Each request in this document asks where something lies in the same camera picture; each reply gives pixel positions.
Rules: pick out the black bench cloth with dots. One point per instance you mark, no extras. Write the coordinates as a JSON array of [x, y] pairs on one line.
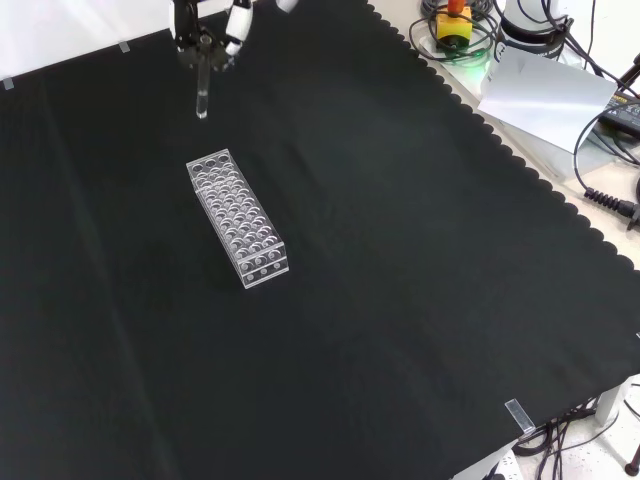
[[350, 275]]

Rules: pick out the yellow stop button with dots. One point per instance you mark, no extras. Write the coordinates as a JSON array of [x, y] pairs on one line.
[[454, 25]]

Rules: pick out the black power adapter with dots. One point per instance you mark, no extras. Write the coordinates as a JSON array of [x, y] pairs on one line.
[[622, 112]]

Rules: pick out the pale board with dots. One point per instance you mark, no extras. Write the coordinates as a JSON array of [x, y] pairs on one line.
[[545, 100]]

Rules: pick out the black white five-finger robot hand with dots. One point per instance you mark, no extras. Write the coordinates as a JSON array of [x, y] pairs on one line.
[[200, 45]]

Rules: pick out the black tripod leg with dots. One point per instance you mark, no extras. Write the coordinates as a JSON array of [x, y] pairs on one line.
[[629, 77]]

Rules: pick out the white power strip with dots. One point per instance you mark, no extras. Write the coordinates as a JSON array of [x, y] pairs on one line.
[[500, 465]]

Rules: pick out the clear plastic test tube rack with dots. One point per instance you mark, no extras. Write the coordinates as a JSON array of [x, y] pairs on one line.
[[235, 220]]

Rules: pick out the grey tape strip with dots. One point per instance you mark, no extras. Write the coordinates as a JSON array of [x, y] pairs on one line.
[[8, 83], [124, 47]]

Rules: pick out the clear glass test tube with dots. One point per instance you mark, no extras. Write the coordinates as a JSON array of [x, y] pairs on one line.
[[202, 95]]

